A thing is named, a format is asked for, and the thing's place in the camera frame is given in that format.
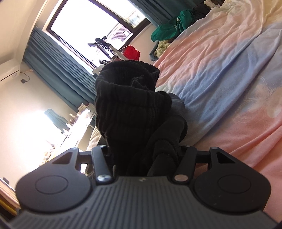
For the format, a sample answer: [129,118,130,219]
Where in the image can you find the white air conditioner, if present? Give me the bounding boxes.
[0,64,21,82]

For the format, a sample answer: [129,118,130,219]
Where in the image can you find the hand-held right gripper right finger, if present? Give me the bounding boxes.
[174,145,238,183]

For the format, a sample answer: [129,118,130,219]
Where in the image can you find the dark framed window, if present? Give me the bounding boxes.
[46,0,151,69]

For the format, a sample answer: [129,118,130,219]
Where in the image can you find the garment steamer stand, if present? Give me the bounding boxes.
[88,37,128,65]

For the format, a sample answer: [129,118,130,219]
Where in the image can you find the black fluffy clothing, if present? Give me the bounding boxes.
[193,2,212,19]

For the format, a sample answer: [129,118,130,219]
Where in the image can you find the wavy framed vanity mirror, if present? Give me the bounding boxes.
[44,109,69,132]

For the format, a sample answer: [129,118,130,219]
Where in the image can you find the pastel bed blanket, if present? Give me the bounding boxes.
[87,0,282,224]

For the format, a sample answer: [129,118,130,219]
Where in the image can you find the cream knitted garment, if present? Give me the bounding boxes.
[154,39,174,58]

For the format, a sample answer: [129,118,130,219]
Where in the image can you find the white cloth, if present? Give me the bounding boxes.
[204,0,224,10]

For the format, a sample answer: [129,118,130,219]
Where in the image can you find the black pants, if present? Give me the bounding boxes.
[85,59,189,179]

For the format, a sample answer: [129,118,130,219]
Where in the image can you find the red cloth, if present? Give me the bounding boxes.
[122,45,141,61]

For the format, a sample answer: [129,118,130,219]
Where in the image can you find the white dressing table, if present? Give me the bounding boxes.
[64,110,97,142]

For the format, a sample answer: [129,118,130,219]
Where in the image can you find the green garment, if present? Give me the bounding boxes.
[151,9,199,42]

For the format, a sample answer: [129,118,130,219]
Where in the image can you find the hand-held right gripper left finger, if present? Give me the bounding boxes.
[52,145,114,184]

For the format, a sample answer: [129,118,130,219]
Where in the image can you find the teal curtain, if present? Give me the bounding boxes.
[129,0,177,26]
[23,29,98,106]

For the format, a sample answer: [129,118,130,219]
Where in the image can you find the blue laundry basket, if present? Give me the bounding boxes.
[149,42,159,61]

